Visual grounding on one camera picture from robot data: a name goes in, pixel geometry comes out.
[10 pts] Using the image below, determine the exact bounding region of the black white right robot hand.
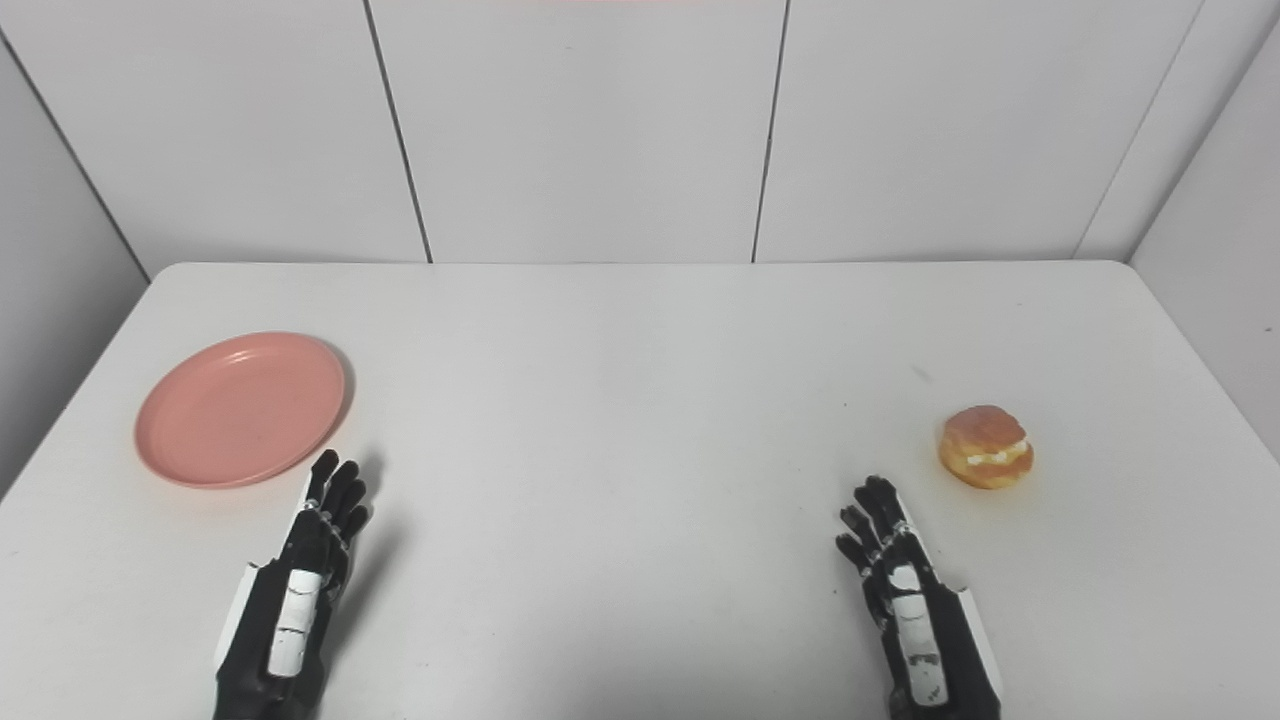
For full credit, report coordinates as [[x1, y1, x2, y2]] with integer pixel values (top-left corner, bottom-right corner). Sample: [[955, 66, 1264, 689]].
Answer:
[[836, 475, 1005, 720]]

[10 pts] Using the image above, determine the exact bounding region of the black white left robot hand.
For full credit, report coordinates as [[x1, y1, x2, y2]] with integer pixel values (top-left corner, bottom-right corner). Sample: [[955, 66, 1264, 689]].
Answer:
[[212, 450, 372, 720]]

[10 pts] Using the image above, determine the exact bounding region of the golden cream puff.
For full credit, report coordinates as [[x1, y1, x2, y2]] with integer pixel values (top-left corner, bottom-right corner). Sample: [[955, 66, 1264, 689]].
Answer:
[[938, 405, 1035, 490]]

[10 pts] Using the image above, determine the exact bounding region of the pink round plate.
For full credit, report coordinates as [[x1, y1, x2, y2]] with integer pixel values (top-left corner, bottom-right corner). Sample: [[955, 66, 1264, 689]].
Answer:
[[134, 332, 347, 490]]

